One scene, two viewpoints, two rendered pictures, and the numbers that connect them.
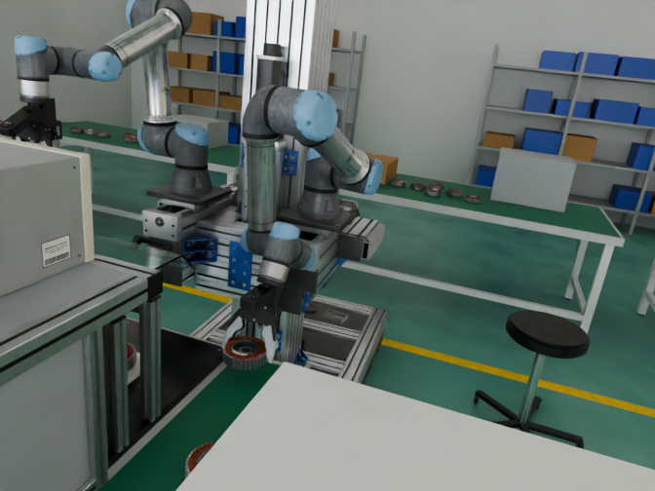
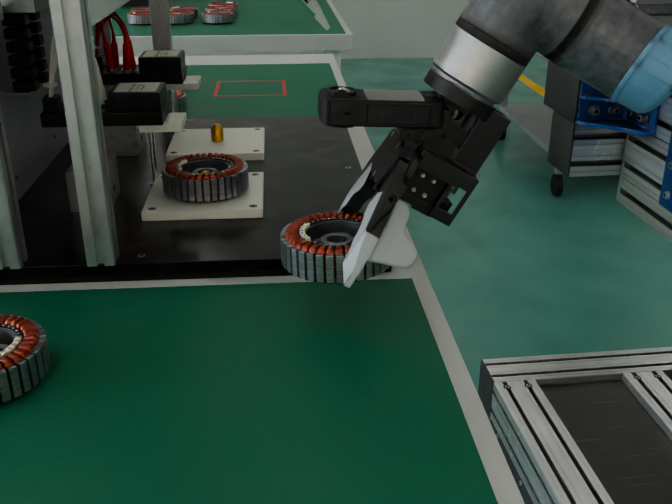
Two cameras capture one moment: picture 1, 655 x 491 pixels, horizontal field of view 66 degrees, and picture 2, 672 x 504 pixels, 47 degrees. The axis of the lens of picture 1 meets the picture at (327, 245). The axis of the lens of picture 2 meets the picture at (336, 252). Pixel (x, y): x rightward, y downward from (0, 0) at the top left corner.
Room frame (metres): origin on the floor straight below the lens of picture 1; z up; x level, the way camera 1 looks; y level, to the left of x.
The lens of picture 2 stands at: (0.85, -0.48, 1.13)
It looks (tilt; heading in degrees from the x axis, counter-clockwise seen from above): 24 degrees down; 68
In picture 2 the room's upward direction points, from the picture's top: straight up
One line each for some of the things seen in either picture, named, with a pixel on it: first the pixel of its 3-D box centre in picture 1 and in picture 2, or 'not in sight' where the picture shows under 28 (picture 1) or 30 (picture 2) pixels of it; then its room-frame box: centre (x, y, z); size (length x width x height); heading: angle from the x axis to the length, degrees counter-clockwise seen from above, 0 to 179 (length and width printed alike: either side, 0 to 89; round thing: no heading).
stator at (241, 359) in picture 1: (245, 352); (337, 245); (1.11, 0.17, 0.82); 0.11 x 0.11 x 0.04
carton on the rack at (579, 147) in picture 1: (576, 146); not in sight; (6.55, -2.96, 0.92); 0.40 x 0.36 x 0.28; 163
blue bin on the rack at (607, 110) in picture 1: (613, 110); not in sight; (6.45, -3.24, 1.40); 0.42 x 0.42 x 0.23; 73
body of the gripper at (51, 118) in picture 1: (38, 119); not in sight; (1.42, 0.84, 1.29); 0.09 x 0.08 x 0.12; 165
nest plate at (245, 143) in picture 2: not in sight; (217, 143); (1.12, 0.72, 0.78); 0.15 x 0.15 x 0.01; 73
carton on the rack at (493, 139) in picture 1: (498, 140); not in sight; (6.82, -2.07, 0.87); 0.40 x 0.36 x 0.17; 163
